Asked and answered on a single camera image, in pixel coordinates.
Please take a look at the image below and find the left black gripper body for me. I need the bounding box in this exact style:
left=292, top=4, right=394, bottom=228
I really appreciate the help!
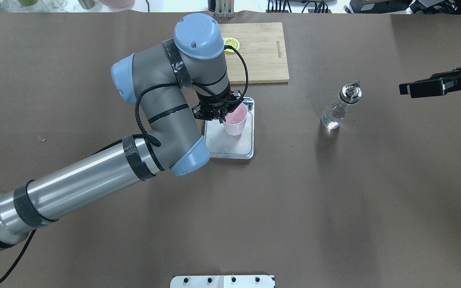
left=192, top=90, right=243, bottom=121

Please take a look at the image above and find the pink plastic cup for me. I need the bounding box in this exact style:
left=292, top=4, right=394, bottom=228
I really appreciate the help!
left=223, top=103, right=248, bottom=136

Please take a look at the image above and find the glass sauce bottle metal spout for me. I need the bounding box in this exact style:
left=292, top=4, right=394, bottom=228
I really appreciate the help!
left=321, top=80, right=363, bottom=130

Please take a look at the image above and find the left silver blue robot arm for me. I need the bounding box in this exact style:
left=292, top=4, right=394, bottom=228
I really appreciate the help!
left=0, top=13, right=244, bottom=251

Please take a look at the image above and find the silver kitchen scale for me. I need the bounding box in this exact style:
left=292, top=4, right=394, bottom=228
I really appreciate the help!
left=204, top=97, right=255, bottom=159

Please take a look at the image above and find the lemon slice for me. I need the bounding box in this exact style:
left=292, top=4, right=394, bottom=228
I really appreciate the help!
left=223, top=38, right=241, bottom=53

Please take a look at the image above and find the bamboo cutting board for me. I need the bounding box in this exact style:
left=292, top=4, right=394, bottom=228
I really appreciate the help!
left=219, top=22, right=290, bottom=84

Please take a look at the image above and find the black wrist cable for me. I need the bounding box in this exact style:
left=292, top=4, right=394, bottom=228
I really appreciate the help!
left=134, top=45, right=249, bottom=148

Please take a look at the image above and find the aluminium frame post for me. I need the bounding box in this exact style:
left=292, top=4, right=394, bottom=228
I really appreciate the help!
left=214, top=0, right=235, bottom=18

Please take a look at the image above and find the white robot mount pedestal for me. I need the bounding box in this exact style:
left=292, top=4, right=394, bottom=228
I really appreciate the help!
left=170, top=274, right=276, bottom=288

